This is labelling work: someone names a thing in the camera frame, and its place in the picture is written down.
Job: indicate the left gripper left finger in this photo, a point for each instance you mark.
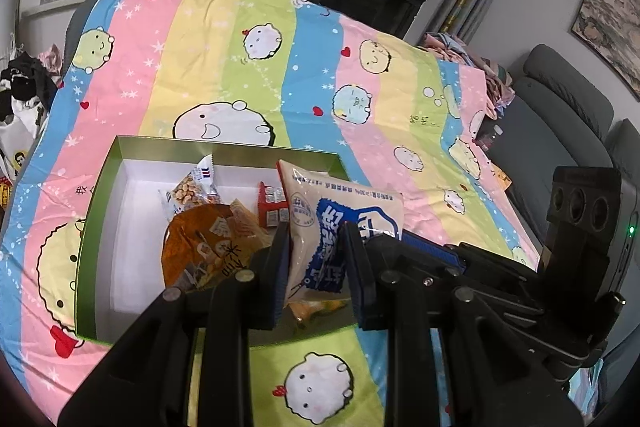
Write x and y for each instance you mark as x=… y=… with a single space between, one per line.
x=253 y=298

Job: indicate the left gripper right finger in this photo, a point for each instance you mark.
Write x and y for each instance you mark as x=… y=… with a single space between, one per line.
x=457 y=320

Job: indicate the orange triangular snack packet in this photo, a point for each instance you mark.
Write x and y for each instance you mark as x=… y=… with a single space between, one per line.
x=201 y=236

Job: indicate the yellow orange snack packet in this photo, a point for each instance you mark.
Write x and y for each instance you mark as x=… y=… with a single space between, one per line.
x=236 y=230

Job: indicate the red small snack box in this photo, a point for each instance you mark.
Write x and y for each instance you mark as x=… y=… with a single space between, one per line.
x=272 y=206

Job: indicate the white blue nut packet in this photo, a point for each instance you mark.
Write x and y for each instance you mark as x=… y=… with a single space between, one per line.
x=195 y=189

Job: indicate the green cardboard box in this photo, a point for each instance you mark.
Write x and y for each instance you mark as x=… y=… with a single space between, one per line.
x=119 y=271

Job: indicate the grey sofa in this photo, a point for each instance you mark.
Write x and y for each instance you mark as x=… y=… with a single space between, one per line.
x=557 y=119

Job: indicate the folded clothes stack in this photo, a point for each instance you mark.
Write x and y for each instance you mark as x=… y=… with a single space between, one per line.
x=499 y=83

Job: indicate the colourful cartoon bed sheet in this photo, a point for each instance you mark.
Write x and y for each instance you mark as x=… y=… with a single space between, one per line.
x=397 y=116

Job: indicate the white plastic bags clutter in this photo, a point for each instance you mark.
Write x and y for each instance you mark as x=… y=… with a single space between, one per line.
x=19 y=132

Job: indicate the framed landscape painting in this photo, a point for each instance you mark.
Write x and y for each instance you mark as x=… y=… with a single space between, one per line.
x=611 y=29

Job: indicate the black white clothes pile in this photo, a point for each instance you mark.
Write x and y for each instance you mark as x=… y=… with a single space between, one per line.
x=27 y=79

